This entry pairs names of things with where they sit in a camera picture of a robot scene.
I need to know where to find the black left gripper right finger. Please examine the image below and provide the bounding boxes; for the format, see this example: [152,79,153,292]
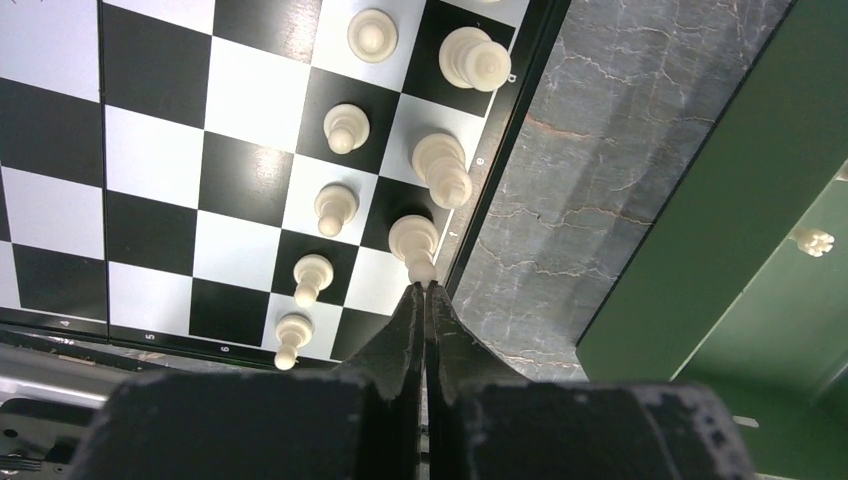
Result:
[424,281,529,479]

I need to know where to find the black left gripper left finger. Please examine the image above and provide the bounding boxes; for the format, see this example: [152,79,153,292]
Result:
[335,283,425,479]

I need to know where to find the white chess bishop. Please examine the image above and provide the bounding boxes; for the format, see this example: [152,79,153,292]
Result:
[388,215,439,288]

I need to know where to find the green plastic tray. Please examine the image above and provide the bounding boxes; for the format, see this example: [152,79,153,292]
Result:
[577,1,847,479]

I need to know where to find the white chess pawn on board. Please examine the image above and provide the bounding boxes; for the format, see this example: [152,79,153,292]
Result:
[323,103,370,155]
[314,184,359,238]
[274,314,314,371]
[293,254,334,308]
[347,8,399,64]

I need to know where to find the white chess king on board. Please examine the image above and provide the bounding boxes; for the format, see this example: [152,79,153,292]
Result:
[411,133,473,210]

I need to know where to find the black white chessboard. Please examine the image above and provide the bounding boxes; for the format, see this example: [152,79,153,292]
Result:
[1,1,569,369]

